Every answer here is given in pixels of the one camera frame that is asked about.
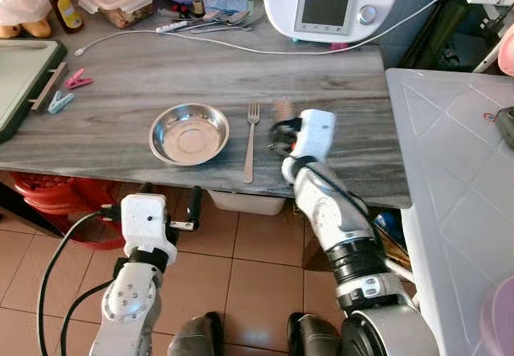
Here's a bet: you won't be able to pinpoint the pink clothes peg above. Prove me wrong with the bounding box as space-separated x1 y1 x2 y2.
63 68 95 91

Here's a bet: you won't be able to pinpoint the white kitchen machine with display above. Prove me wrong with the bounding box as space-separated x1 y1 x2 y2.
263 0 407 44

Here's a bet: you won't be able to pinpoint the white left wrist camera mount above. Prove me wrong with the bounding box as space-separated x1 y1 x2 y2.
120 194 178 265

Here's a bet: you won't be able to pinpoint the light blue packet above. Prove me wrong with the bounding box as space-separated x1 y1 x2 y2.
204 0 251 19

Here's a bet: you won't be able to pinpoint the round steel bowl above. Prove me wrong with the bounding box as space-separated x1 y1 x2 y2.
149 103 230 167

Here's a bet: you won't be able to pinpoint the short wooden stick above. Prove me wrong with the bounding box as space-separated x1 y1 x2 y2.
30 61 67 112

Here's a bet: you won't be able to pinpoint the steel spoon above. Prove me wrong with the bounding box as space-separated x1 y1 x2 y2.
186 17 255 35

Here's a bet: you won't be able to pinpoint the red plastic basket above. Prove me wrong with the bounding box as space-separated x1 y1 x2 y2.
8 171 147 250

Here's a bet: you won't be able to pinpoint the thin white charging cable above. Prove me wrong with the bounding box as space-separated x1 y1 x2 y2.
75 0 468 58

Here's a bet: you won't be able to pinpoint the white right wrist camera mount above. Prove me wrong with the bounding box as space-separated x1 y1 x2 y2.
292 109 337 164

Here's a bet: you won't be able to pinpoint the short black arm cable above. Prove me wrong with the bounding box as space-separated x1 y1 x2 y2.
59 279 115 356

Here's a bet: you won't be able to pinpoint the dark left robot foot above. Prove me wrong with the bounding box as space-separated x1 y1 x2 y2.
166 311 226 356

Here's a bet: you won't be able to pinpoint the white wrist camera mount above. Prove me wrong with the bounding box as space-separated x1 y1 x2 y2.
120 194 178 265
292 109 337 164

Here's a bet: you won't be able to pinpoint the pink round plastic object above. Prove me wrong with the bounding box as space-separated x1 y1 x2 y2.
497 27 514 77

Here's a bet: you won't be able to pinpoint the light blue clothes peg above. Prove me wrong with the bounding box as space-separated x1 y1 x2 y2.
47 90 75 116

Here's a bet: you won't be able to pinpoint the brown root vegetables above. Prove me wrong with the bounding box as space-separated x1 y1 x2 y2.
0 19 54 40

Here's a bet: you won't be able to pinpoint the dark robot foot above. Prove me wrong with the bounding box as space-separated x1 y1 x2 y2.
166 311 226 356
286 311 343 356

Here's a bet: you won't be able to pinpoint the white plastic basin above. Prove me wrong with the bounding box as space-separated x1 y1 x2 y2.
206 189 287 217

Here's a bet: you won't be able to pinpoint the steel fork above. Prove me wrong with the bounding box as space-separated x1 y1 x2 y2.
243 102 262 185

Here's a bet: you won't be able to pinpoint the colourful snack bag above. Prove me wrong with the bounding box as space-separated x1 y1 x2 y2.
373 209 407 252

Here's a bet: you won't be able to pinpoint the black handheld controller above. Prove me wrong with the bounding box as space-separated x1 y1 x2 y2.
494 107 514 150

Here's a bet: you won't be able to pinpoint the white folding table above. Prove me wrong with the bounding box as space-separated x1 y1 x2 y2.
385 68 514 356

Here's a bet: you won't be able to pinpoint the dark right robot foot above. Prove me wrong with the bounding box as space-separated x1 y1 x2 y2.
286 311 343 356

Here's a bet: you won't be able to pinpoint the yellow-capped dark sauce bottle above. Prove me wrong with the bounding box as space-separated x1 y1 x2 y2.
37 0 85 35

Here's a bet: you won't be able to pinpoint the long black arm cable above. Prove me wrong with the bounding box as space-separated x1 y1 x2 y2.
35 203 123 356

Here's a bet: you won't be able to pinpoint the purple plastic lid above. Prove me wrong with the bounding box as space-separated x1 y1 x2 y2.
479 279 514 356

